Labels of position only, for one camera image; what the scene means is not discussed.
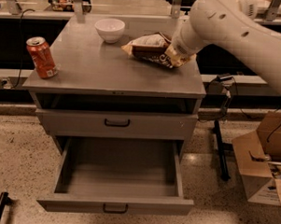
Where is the brown chip bag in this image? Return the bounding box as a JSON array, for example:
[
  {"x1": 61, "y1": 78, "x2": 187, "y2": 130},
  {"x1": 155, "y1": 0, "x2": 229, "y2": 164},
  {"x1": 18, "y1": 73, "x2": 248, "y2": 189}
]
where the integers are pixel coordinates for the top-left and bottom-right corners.
[{"x1": 121, "y1": 33, "x2": 192, "y2": 68}]

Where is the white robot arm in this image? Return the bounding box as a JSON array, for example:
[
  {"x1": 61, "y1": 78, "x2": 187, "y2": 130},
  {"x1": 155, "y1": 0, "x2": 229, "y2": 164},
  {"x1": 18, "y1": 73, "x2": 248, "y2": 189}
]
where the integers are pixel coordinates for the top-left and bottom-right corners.
[{"x1": 171, "y1": 0, "x2": 281, "y2": 95}]

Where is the grey drawer cabinet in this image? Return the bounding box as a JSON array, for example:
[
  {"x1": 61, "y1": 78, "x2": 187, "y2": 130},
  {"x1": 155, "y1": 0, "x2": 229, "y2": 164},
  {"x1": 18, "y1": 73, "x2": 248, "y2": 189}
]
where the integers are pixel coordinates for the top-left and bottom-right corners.
[{"x1": 24, "y1": 14, "x2": 205, "y2": 151}]

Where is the closed grey drawer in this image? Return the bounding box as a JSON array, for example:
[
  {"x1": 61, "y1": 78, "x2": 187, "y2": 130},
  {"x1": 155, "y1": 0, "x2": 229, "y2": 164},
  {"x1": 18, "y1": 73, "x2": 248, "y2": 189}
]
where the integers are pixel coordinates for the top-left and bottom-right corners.
[{"x1": 36, "y1": 108, "x2": 197, "y2": 140}]

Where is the open grey drawer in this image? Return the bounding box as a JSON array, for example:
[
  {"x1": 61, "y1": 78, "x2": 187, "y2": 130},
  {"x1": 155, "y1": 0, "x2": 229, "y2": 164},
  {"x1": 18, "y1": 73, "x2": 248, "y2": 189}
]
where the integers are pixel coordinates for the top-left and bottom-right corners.
[{"x1": 37, "y1": 137, "x2": 193, "y2": 216}]

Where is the black stand with power adapter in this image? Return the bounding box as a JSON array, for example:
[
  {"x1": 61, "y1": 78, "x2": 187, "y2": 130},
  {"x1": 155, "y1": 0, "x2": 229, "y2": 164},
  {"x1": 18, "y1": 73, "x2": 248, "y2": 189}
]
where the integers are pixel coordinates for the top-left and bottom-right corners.
[{"x1": 202, "y1": 72, "x2": 237, "y2": 182}]

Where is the white ceramic bowl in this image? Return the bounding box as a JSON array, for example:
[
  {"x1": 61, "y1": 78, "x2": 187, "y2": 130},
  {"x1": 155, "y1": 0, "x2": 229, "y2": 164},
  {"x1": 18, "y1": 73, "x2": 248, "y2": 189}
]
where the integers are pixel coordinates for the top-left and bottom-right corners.
[{"x1": 94, "y1": 18, "x2": 126, "y2": 44}]

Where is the orange soda can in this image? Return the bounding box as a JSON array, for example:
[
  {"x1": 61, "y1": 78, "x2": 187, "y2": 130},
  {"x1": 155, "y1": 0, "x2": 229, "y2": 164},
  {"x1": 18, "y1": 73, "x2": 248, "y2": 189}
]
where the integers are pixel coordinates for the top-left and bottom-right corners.
[{"x1": 26, "y1": 36, "x2": 57, "y2": 79}]

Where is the cardboard box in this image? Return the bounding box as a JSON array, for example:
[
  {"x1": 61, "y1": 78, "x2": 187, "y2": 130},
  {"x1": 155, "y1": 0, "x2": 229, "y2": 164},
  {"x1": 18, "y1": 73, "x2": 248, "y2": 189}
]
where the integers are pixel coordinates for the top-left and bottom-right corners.
[{"x1": 232, "y1": 111, "x2": 281, "y2": 206}]

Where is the black bar on floor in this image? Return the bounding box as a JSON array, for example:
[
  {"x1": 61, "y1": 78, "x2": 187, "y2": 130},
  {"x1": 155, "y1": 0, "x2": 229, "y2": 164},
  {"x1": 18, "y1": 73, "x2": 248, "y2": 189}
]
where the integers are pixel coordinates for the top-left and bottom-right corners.
[{"x1": 0, "y1": 192, "x2": 12, "y2": 220}]

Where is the black cable on left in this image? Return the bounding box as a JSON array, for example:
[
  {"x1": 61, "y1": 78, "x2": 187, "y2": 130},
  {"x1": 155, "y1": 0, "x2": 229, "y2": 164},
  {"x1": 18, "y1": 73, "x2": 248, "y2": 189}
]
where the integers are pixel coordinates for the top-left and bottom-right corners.
[{"x1": 10, "y1": 7, "x2": 36, "y2": 91}]

